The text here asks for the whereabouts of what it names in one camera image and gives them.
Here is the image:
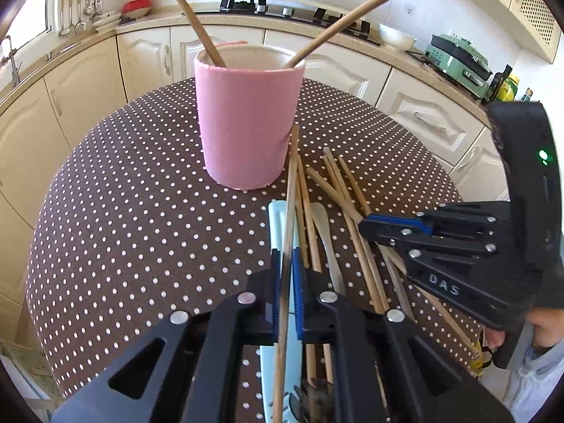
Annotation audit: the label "yellow bottle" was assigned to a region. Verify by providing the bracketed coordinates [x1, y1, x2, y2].
[501, 75, 521, 102]

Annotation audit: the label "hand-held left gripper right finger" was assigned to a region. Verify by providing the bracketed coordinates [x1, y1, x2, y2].
[291, 256, 516, 423]

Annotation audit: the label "slim wooden chopstick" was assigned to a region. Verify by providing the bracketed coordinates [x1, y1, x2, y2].
[271, 124, 301, 423]
[286, 0, 447, 69]
[153, 0, 227, 68]

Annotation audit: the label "bunch of wooden chopsticks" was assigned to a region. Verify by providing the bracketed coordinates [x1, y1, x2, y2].
[294, 146, 479, 386]

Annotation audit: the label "cream base cabinets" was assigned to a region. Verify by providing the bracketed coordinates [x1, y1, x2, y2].
[0, 24, 512, 362]

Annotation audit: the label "pale turquoise spatula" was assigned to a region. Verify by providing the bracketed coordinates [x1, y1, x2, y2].
[259, 200, 309, 423]

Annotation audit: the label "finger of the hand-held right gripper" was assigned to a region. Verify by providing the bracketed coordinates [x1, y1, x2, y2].
[359, 222, 536, 331]
[370, 202, 512, 235]

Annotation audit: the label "person's right forearm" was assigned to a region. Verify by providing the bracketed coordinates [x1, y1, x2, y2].
[502, 321, 564, 412]

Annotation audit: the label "red basket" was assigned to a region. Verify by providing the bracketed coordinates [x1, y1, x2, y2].
[120, 0, 153, 21]

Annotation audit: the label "white bowl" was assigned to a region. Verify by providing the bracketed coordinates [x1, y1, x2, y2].
[379, 23, 417, 52]

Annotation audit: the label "wide cream lattice cabinet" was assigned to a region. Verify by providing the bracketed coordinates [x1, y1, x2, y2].
[416, 0, 564, 65]

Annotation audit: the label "black gas stove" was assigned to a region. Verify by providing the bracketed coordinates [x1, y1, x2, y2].
[219, 0, 382, 46]

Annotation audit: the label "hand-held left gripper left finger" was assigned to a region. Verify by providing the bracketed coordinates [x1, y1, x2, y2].
[50, 249, 281, 423]

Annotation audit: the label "yellow bag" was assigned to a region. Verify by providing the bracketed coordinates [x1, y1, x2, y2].
[468, 338, 492, 379]

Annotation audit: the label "steel faucet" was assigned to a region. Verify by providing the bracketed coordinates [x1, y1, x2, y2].
[0, 35, 23, 89]

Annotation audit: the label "green multi cooker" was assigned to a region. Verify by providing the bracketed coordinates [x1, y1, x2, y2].
[423, 32, 493, 100]

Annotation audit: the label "tall pink cup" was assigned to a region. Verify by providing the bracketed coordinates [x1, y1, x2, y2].
[194, 43, 306, 191]

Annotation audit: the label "kitchen window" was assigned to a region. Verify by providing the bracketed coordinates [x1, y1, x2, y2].
[6, 0, 60, 51]

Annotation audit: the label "white dish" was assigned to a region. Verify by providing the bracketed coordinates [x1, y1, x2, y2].
[94, 12, 125, 32]

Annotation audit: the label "wooden utensil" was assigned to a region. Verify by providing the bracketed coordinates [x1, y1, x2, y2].
[378, 244, 417, 321]

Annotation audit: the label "silver metal utensil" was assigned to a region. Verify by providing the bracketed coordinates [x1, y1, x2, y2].
[309, 202, 347, 295]

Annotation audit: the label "person's right hand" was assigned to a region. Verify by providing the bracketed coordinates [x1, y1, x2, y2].
[485, 306, 564, 350]

